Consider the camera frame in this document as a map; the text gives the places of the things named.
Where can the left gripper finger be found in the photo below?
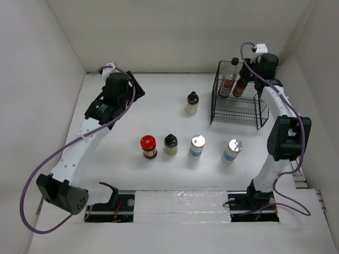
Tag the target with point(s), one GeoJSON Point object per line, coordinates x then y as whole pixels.
{"type": "Point", "coordinates": [137, 92]}
{"type": "Point", "coordinates": [132, 79]}

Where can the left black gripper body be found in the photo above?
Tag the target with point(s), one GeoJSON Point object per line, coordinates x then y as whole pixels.
{"type": "Point", "coordinates": [125, 100]}

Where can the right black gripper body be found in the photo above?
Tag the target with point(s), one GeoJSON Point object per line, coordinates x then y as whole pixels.
{"type": "Point", "coordinates": [253, 64]}

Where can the green-label chili sauce bottle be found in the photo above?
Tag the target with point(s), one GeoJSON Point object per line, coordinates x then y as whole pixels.
{"type": "Point", "coordinates": [240, 87]}

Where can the tall red-label sauce bottle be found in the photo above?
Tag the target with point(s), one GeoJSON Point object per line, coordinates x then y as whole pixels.
{"type": "Point", "coordinates": [228, 78]}

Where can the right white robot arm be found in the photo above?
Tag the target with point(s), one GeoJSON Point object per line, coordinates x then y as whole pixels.
{"type": "Point", "coordinates": [288, 139]}

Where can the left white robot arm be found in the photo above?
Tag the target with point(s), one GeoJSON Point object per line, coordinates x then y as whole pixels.
{"type": "Point", "coordinates": [61, 187]}

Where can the red-lid sauce jar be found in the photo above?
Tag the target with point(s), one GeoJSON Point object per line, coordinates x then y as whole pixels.
{"type": "Point", "coordinates": [148, 145]}

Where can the black-cap white spice bottle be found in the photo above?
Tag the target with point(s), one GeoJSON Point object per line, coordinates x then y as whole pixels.
{"type": "Point", "coordinates": [171, 145]}

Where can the blue-band silver-top shaker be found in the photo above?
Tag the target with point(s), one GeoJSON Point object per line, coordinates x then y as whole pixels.
{"type": "Point", "coordinates": [232, 150]}
{"type": "Point", "coordinates": [196, 147]}

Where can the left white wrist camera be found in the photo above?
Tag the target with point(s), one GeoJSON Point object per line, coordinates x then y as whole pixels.
{"type": "Point", "coordinates": [107, 69]}

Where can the black wire basket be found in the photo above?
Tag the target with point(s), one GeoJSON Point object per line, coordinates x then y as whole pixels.
{"type": "Point", "coordinates": [248, 109]}

